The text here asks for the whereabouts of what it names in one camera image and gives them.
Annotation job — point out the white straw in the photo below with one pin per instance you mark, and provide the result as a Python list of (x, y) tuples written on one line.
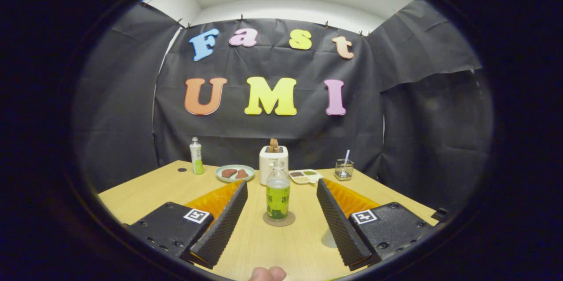
[(347, 155)]

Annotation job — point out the clear juice bottle green label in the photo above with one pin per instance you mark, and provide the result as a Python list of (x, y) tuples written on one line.
[(278, 197)]

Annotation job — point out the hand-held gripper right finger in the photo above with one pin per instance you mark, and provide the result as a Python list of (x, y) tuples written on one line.
[(343, 228)]

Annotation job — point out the round brown coaster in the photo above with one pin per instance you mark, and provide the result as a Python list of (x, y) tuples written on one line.
[(289, 222)]

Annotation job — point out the white divided snack tray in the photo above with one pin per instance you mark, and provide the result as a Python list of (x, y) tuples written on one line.
[(305, 176)]

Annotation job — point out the small white green bottle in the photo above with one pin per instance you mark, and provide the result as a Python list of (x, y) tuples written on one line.
[(196, 158)]

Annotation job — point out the pale green plate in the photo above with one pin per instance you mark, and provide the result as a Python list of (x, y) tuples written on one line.
[(250, 170)]

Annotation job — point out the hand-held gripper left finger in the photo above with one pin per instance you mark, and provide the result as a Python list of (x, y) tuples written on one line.
[(222, 228)]

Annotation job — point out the white toaster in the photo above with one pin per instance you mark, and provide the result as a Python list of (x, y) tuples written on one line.
[(282, 154)]

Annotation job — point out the brown bread slice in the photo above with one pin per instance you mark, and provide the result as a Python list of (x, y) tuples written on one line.
[(274, 144)]

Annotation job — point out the brown food piece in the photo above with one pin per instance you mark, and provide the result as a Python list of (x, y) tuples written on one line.
[(242, 174), (228, 173)]

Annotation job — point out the black backdrop cloth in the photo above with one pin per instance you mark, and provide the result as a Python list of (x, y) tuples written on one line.
[(264, 133)]

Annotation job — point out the wooden table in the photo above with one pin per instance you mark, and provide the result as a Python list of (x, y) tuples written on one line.
[(299, 250)]

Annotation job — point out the small black box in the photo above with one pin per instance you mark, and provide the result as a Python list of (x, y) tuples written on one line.
[(440, 215)]

